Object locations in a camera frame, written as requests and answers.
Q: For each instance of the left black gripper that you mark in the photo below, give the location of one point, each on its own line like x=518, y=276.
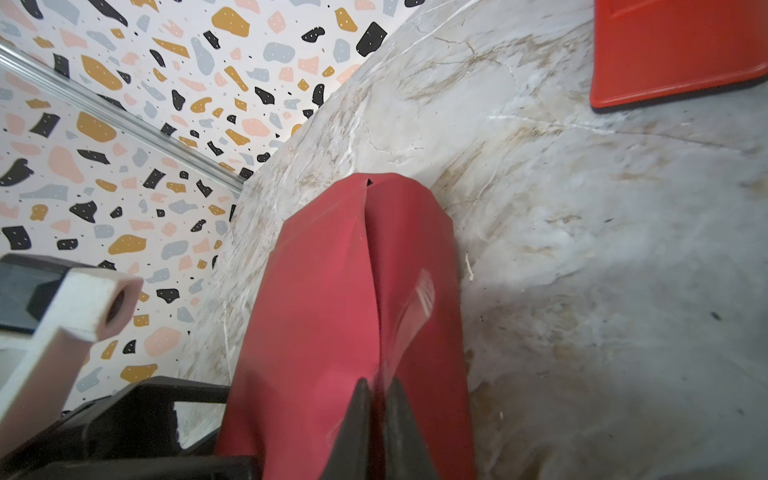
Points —
x=132, y=434

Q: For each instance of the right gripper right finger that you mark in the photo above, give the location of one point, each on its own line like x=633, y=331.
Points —
x=406, y=453

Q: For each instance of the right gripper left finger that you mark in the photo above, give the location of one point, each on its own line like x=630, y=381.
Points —
x=349, y=458

